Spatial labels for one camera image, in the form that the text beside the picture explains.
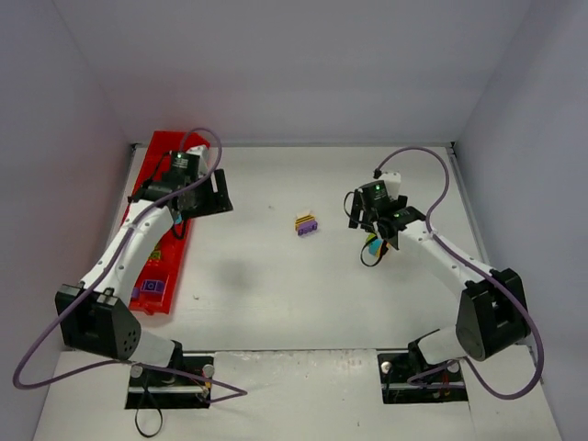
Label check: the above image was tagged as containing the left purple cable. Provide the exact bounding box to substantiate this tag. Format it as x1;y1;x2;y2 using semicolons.
12;127;249;405

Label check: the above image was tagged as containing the purple yellow striped lego stack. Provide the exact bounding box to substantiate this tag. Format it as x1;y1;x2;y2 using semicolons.
294;209;318;237

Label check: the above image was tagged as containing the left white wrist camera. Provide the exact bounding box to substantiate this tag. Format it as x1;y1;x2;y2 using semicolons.
186;144;209;175

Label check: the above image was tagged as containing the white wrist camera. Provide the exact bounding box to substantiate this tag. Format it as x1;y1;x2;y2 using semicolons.
373;169;401;199
186;144;209;175

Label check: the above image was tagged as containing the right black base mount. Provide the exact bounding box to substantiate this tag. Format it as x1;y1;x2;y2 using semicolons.
377;345;469;405

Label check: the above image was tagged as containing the purple cable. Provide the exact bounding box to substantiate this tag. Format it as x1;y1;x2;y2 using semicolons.
376;146;546;399
12;127;249;405

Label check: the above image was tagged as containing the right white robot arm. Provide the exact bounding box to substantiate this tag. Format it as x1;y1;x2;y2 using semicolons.
348;180;531;366

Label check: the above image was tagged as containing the red divided plastic bin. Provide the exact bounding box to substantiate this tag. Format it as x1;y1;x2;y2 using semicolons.
129;130;191;315

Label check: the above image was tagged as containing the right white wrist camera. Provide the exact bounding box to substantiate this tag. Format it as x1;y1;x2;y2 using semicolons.
373;169;401;199

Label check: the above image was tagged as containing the yellow blue green lego stack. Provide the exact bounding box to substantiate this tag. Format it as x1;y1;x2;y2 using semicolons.
365;233;390;258

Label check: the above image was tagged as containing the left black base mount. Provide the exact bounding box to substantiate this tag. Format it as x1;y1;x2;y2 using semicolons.
125;367;212;410

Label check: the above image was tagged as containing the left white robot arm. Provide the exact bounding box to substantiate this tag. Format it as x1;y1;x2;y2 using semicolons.
55;145;232;368

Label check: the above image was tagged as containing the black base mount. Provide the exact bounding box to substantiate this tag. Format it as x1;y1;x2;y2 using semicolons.
377;345;469;405
125;367;212;410

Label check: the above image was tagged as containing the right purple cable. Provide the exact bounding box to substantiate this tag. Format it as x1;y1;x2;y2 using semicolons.
376;146;546;399

